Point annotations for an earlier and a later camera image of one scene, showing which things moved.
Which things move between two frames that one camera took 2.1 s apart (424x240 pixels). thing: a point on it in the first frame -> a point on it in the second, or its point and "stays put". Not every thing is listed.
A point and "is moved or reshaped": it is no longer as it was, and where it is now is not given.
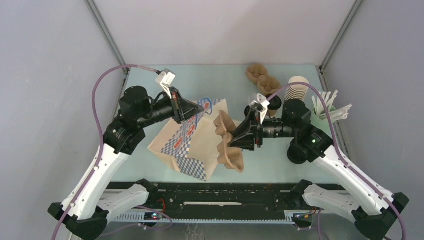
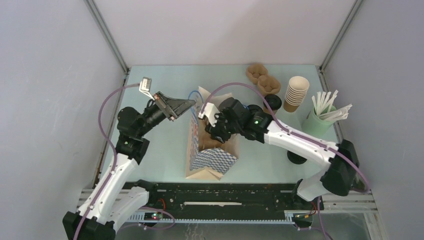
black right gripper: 253,128 -> 215,131
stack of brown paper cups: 297,91 stays put
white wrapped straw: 316,104 stays put
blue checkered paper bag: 191,148 is moved or reshaped
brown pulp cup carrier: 258,74 stays put
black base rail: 215,203 stays put
